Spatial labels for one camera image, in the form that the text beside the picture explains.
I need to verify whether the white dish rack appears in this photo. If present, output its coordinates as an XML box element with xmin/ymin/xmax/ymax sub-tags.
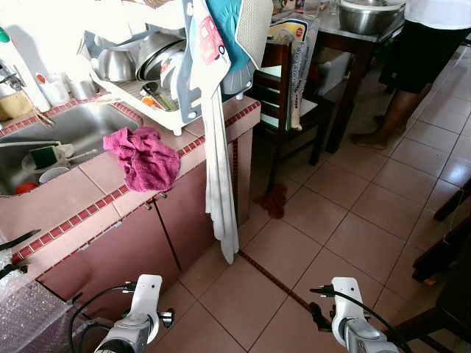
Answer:
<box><xmin>82</xmin><ymin>28</ymin><xmax>258</xmax><ymax>137</ymax></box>

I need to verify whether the steel pot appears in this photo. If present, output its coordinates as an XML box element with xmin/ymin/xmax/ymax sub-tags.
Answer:
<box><xmin>136</xmin><ymin>31</ymin><xmax>188</xmax><ymax>82</ymax></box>

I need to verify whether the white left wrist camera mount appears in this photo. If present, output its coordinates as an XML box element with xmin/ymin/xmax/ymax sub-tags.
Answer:
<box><xmin>132</xmin><ymin>274</ymin><xmax>163</xmax><ymax>322</ymax></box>

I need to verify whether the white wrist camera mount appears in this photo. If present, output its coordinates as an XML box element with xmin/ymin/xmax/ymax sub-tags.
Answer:
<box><xmin>132</xmin><ymin>274</ymin><xmax>163</xmax><ymax>322</ymax></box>
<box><xmin>331</xmin><ymin>277</ymin><xmax>363</xmax><ymax>324</ymax></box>

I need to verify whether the large steel mixing bowl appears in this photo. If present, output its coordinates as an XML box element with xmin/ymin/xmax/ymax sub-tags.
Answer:
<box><xmin>337</xmin><ymin>0</ymin><xmax>407</xmax><ymax>36</ymax></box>

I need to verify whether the red rag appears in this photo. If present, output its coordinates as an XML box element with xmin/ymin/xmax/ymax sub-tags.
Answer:
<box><xmin>255</xmin><ymin>184</ymin><xmax>289</xmax><ymax>220</ymax></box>

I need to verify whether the steel sink basin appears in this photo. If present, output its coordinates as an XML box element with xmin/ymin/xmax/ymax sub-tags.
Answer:
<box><xmin>0</xmin><ymin>103</ymin><xmax>142</xmax><ymax>198</ymax></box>

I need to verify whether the cream ribbed mat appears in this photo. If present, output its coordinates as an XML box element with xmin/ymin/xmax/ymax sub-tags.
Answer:
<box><xmin>235</xmin><ymin>0</ymin><xmax>275</xmax><ymax>68</ymax></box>

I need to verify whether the teal cloth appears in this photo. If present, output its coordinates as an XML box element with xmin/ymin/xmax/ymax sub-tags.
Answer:
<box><xmin>206</xmin><ymin>0</ymin><xmax>255</xmax><ymax>74</ymax></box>

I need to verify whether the dark wooden table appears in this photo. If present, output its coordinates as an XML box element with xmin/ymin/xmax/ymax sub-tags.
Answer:
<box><xmin>313</xmin><ymin>4</ymin><xmax>413</xmax><ymax>154</ymax></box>

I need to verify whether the dark wooden chair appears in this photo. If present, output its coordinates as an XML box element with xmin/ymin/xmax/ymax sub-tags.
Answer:
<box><xmin>250</xmin><ymin>40</ymin><xmax>333</xmax><ymax>193</ymax></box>

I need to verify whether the yellow blue packet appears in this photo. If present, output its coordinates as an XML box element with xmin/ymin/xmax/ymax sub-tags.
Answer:
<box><xmin>269</xmin><ymin>18</ymin><xmax>310</xmax><ymax>45</ymax></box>

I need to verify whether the person in black shorts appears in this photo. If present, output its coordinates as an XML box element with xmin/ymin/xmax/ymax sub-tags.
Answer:
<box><xmin>350</xmin><ymin>0</ymin><xmax>471</xmax><ymax>151</ymax></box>

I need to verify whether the pink sink cabinet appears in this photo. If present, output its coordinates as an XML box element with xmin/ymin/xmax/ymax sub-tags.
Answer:
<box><xmin>33</xmin><ymin>129</ymin><xmax>255</xmax><ymax>321</ymax></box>

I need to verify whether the long white towel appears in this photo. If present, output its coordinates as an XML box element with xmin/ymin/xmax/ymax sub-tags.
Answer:
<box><xmin>200</xmin><ymin>88</ymin><xmax>241</xmax><ymax>265</ymax></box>

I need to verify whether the white towel with car print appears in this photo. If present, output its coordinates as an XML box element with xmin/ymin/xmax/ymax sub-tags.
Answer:
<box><xmin>183</xmin><ymin>0</ymin><xmax>230</xmax><ymax>100</ymax></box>

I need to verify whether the green sponge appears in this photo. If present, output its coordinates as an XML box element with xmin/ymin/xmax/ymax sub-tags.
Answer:
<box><xmin>29</xmin><ymin>146</ymin><xmax>63</xmax><ymax>170</ymax></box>

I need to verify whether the round steel bowl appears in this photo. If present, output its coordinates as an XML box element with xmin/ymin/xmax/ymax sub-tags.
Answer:
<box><xmin>96</xmin><ymin>48</ymin><xmax>138</xmax><ymax>83</ymax></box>

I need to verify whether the dark wooden furniture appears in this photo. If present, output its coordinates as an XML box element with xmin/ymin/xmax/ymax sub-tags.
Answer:
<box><xmin>412</xmin><ymin>176</ymin><xmax>471</xmax><ymax>353</ymax></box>

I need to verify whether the patterned hanging bag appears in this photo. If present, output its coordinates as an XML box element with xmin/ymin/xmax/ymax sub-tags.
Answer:
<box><xmin>289</xmin><ymin>29</ymin><xmax>314</xmax><ymax>132</ymax></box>

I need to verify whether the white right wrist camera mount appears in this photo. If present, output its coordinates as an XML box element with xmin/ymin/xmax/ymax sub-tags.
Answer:
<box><xmin>331</xmin><ymin>277</ymin><xmax>363</xmax><ymax>324</ymax></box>

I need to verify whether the pink cloth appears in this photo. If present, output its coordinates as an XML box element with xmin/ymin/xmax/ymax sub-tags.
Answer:
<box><xmin>103</xmin><ymin>126</ymin><xmax>182</xmax><ymax>193</ymax></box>

